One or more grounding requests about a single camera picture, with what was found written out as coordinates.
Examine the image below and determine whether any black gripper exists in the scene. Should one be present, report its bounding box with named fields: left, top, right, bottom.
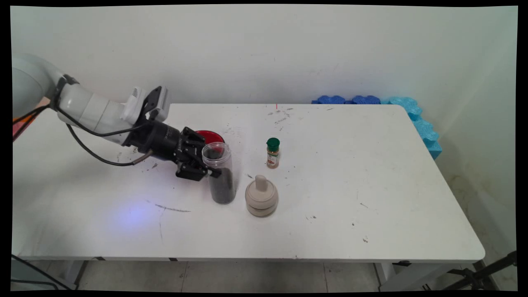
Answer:
left=123, top=120, right=222, bottom=182

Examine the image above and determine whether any clear jar with black seeds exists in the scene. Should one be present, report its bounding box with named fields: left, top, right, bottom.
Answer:
left=201, top=142, right=236, bottom=205

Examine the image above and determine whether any red bowl with black seeds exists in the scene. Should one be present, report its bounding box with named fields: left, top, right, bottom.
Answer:
left=194, top=130, right=226, bottom=146

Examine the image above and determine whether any spice bottle with green cap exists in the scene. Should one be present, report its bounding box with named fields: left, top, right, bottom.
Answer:
left=266, top=138, right=281, bottom=169

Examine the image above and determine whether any beige ceramic lidded pot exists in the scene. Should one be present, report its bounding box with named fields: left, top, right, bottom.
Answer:
left=245, top=174, right=279, bottom=217

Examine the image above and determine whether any dark blue foam mat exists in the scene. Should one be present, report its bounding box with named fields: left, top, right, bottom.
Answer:
left=311, top=95, right=382, bottom=105

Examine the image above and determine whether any white table leg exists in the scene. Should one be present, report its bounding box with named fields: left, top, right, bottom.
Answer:
left=373, top=263, right=464, bottom=291
left=64, top=260, right=89, bottom=290

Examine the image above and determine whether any orange foam block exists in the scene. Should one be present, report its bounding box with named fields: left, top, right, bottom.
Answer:
left=12, top=108, right=42, bottom=126

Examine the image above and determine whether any pink foam block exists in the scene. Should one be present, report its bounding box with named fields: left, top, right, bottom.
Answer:
left=12, top=122, right=29, bottom=141

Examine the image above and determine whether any light blue foam mat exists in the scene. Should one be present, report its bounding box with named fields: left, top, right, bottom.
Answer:
left=380, top=97, right=443, bottom=160

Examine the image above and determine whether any black tripod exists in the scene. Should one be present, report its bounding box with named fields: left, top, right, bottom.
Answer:
left=441, top=251, right=518, bottom=291

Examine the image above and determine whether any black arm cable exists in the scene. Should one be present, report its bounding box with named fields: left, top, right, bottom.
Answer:
left=12, top=74, right=154, bottom=167

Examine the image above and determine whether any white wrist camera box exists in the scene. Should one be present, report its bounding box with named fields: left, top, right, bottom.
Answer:
left=123, top=86, right=171, bottom=124

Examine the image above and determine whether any black floor cable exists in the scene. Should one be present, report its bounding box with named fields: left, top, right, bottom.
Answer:
left=12, top=254, right=75, bottom=290

